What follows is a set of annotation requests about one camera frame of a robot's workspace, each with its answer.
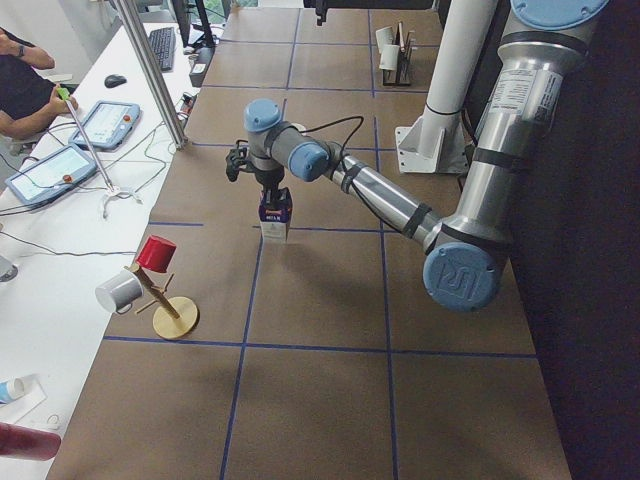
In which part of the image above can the blue milk carton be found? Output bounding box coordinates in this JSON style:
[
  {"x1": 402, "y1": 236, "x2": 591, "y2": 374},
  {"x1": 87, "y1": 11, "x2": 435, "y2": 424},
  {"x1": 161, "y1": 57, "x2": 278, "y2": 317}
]
[{"x1": 258, "y1": 187, "x2": 293, "y2": 243}]

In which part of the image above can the white HOME ribbed mug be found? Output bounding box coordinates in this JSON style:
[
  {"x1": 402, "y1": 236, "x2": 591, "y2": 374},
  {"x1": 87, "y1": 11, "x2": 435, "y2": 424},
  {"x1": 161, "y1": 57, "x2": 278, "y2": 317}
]
[{"x1": 379, "y1": 44, "x2": 401, "y2": 71}]

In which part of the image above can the wooden mug tree stand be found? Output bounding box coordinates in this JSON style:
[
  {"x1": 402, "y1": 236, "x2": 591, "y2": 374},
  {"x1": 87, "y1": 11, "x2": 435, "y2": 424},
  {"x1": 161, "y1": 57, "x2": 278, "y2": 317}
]
[{"x1": 127, "y1": 263, "x2": 199, "y2": 340}]

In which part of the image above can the far teach pendant tablet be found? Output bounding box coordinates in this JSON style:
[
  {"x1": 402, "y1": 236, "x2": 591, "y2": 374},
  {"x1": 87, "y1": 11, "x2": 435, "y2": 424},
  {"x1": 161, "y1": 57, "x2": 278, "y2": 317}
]
[{"x1": 82, "y1": 100, "x2": 141, "y2": 151}]

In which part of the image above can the black wire mug rack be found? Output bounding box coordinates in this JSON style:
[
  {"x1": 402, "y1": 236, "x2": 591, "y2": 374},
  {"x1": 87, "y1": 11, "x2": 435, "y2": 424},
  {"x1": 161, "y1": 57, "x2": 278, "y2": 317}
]
[{"x1": 381, "y1": 21, "x2": 415, "y2": 87}]

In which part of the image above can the white ribbed mug left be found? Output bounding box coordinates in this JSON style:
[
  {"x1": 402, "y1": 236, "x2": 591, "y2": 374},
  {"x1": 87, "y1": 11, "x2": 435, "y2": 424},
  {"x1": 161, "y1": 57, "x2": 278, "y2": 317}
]
[{"x1": 375, "y1": 26, "x2": 394, "y2": 52}]

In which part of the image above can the blue white tube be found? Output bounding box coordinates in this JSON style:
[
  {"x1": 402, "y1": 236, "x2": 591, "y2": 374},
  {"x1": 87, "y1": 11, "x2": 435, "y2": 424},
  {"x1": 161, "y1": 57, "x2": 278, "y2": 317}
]
[{"x1": 0, "y1": 378, "x2": 25, "y2": 405}]

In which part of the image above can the aluminium frame post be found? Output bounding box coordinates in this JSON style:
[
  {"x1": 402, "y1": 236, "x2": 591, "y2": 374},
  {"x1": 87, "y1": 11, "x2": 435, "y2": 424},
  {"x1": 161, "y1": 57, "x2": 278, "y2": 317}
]
[{"x1": 114, "y1": 0, "x2": 187, "y2": 150}]

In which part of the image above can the black keyboard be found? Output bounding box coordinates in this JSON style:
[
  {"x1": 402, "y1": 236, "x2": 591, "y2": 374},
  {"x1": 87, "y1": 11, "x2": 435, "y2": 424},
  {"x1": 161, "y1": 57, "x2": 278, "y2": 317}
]
[{"x1": 148, "y1": 27, "x2": 175, "y2": 72}]

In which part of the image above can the grey white cup on tree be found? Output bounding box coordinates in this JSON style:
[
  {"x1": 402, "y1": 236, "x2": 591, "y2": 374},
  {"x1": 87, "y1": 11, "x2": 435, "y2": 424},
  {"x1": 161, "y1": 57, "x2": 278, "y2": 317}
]
[{"x1": 95, "y1": 269, "x2": 143, "y2": 314}]

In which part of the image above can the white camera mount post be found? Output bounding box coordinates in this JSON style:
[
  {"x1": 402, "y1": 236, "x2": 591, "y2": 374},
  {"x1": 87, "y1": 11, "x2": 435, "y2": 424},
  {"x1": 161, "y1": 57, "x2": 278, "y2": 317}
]
[{"x1": 395, "y1": 0, "x2": 498, "y2": 174}]

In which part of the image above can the red cup on tree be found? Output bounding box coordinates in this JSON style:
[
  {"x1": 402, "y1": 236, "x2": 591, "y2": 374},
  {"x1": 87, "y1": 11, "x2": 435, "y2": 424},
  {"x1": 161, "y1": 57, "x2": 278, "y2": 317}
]
[{"x1": 136, "y1": 235, "x2": 177, "y2": 273}]

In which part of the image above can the black computer mouse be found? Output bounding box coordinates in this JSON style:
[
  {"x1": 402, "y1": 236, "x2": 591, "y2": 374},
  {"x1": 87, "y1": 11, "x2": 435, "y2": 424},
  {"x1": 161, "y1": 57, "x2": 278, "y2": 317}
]
[{"x1": 104, "y1": 74, "x2": 127, "y2": 89}]

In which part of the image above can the dark red bottle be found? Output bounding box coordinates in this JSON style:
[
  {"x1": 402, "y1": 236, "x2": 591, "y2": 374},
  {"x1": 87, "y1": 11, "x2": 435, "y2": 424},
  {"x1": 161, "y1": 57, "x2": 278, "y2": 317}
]
[{"x1": 0, "y1": 423, "x2": 61, "y2": 461}]

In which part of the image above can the person in black shirt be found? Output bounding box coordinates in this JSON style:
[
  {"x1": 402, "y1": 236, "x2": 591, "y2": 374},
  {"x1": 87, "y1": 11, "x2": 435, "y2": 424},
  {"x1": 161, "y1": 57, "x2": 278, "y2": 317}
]
[{"x1": 1, "y1": 29, "x2": 69, "y2": 140}]

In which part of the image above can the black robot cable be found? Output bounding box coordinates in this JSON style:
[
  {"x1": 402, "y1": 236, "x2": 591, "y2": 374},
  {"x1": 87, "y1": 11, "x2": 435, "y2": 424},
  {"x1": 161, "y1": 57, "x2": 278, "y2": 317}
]
[{"x1": 299, "y1": 115, "x2": 365, "y2": 151}]

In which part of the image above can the teach pendant tablet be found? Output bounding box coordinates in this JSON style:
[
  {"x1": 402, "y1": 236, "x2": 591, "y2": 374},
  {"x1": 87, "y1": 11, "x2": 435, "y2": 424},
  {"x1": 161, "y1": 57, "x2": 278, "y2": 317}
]
[
  {"x1": 82, "y1": 100, "x2": 141, "y2": 151},
  {"x1": 5, "y1": 145, "x2": 97, "y2": 205}
]

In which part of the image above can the metal reacher grabber stick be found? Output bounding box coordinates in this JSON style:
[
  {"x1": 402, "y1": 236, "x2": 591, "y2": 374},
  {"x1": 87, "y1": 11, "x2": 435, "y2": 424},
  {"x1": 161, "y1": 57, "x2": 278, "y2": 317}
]
[{"x1": 54, "y1": 86, "x2": 143, "y2": 220}]

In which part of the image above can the near teach pendant tablet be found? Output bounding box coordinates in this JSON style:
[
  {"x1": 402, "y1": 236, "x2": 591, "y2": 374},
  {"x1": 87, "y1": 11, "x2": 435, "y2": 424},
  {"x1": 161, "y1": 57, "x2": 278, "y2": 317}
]
[{"x1": 5, "y1": 145, "x2": 97, "y2": 205}]

